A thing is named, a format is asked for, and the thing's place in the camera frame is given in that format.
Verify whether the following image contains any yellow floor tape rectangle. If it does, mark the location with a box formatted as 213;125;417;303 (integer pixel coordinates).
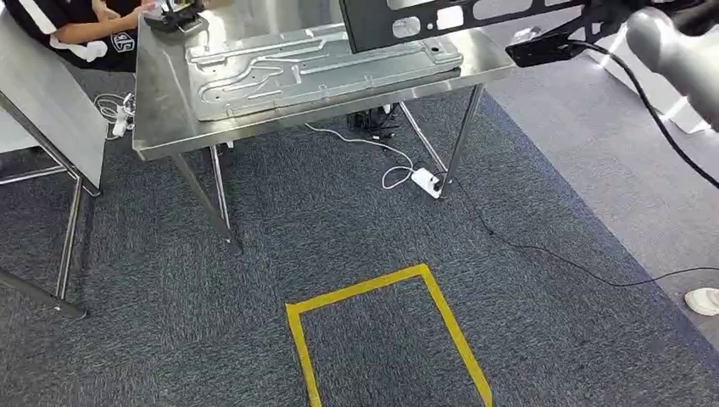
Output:
284;263;496;407

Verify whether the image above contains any white shoe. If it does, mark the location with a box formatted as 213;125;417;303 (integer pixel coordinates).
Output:
683;287;719;317

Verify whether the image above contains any stainless steel work table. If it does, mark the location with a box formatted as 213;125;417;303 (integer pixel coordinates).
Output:
132;0;518;251

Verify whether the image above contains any black floor cable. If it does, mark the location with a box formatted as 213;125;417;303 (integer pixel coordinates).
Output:
448;178;719;288

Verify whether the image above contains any black adapter cluster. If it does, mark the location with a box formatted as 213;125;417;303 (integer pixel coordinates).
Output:
346;105;402;142

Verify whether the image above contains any white power strip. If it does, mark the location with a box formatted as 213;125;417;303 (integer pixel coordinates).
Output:
410;166;444;200

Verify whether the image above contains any white power cable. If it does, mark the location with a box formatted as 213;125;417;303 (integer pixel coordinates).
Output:
304;122;418;192

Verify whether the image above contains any steel side table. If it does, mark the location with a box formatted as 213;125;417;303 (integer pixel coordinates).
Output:
0;9;109;320

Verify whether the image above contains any black slotted plastic panel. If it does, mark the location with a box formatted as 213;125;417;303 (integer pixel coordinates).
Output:
339;0;719;56

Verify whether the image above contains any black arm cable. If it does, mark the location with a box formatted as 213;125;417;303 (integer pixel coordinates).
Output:
570;40;719;191

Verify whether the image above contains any embossed grey metal plate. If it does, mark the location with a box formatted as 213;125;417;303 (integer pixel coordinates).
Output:
185;25;465;123

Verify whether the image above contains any black device with cables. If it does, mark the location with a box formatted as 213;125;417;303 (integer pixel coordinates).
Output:
142;0;210;34

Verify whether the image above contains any person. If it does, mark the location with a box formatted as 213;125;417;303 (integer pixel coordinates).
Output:
3;0;164;74

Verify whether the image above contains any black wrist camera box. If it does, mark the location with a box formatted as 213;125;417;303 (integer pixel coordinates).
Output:
504;31;588;69

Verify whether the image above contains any white cable bundle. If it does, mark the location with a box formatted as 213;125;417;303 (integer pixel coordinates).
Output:
92;92;137;140

